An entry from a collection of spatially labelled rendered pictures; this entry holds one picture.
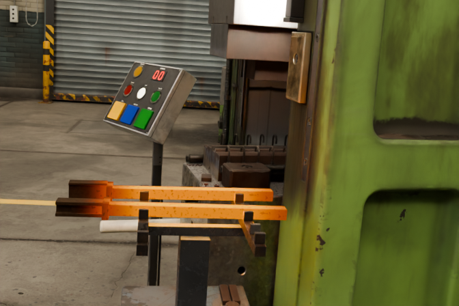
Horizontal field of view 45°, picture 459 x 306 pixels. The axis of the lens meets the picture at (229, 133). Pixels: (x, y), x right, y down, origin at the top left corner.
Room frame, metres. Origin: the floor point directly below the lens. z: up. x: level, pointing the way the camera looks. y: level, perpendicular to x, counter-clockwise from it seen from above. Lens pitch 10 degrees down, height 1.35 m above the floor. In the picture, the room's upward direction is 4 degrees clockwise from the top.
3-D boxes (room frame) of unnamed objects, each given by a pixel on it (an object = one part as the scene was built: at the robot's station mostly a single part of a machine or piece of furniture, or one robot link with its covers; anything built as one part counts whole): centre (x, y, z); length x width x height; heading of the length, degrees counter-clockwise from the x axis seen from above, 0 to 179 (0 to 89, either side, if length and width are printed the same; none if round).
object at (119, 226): (1.96, 0.23, 0.62); 0.44 x 0.05 x 0.05; 106
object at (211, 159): (1.71, -0.15, 0.96); 0.42 x 0.20 x 0.09; 106
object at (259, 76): (1.70, -0.20, 1.24); 0.30 x 0.07 x 0.06; 106
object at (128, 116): (2.09, 0.38, 1.01); 0.07 x 0.05 x 0.07; 41
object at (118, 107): (2.16, 0.45, 1.01); 0.07 x 0.05 x 0.07; 41
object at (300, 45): (1.39, -0.16, 1.27); 0.09 x 0.02 x 0.17; 16
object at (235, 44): (1.71, -0.15, 1.32); 0.42 x 0.20 x 0.10; 106
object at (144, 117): (2.01, 0.32, 1.01); 0.07 x 0.05 x 0.07; 41
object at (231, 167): (1.50, -0.06, 0.95); 0.12 x 0.08 x 0.06; 106
